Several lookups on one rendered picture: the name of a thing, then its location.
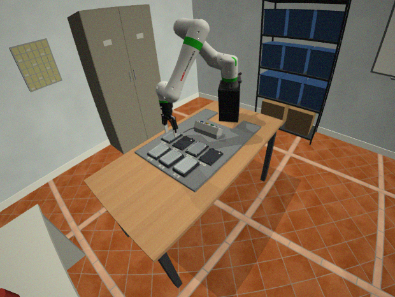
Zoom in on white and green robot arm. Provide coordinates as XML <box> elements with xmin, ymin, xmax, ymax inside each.
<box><xmin>155</xmin><ymin>18</ymin><xmax>242</xmax><ymax>110</ymax></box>

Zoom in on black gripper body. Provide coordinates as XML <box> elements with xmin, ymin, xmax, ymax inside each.
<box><xmin>162</xmin><ymin>109</ymin><xmax>173</xmax><ymax>120</ymax></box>

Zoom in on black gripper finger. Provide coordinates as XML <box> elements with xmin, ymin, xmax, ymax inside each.
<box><xmin>161</xmin><ymin>113</ymin><xmax>168</xmax><ymax>133</ymax></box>
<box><xmin>167</xmin><ymin>115</ymin><xmax>178</xmax><ymax>137</ymax></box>

